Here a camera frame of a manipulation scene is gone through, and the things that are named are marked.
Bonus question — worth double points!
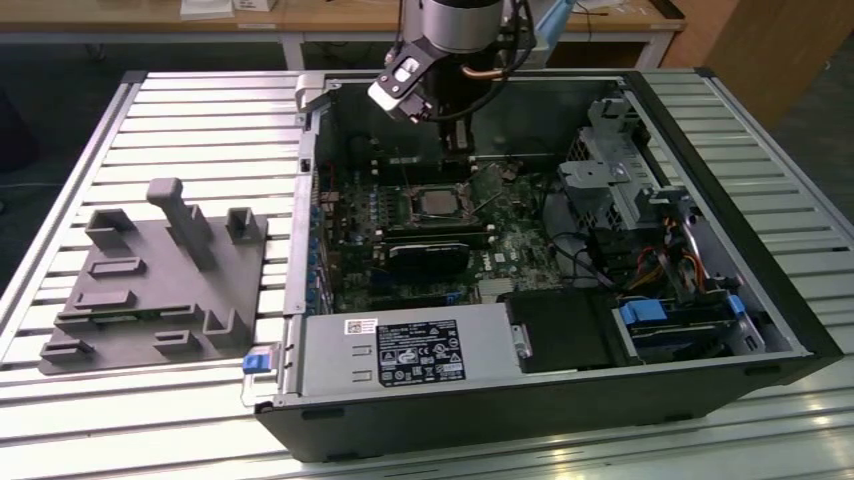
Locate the CPU socket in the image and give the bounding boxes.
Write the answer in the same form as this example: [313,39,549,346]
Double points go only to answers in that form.
[405,183,481,225]

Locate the black RAM slot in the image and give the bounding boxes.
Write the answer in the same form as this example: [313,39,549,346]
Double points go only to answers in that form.
[381,229,493,237]
[382,233,493,242]
[383,238,493,247]
[381,224,493,233]

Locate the metal drive cage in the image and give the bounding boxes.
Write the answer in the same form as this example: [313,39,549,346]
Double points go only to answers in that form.
[557,97,693,234]

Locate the green motherboard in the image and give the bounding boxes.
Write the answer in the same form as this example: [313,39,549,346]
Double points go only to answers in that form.
[317,158,570,314]

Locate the black graphics card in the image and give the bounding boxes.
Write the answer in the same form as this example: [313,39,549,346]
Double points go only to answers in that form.
[383,241,474,285]

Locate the small silver heat sink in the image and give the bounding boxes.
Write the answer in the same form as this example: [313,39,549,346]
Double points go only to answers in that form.
[478,278,522,298]

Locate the wooden cabinet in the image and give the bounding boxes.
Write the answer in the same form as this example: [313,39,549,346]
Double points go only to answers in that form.
[700,0,854,131]

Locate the black plastic shroud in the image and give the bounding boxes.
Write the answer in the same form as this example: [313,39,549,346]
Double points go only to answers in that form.
[497,288,633,375]

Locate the wooden desk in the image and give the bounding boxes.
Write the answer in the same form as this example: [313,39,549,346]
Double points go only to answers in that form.
[0,0,689,71]

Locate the grey power supply unit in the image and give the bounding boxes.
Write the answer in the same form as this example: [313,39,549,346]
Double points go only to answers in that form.
[293,303,519,397]

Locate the grey parts rack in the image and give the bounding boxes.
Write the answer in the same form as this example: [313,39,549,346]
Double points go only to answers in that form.
[38,176,273,377]

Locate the blue case latch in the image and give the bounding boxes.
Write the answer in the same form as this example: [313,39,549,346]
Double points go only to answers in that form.
[242,350,282,376]

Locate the black open PC case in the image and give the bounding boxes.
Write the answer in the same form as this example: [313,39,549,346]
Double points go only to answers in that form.
[253,68,845,464]

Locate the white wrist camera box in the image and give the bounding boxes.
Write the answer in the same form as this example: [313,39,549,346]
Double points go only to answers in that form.
[367,42,437,122]

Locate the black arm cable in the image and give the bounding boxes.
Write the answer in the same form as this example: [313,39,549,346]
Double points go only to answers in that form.
[466,0,543,121]

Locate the orange yellow power wires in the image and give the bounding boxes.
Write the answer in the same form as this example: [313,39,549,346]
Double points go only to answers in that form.
[629,246,710,292]

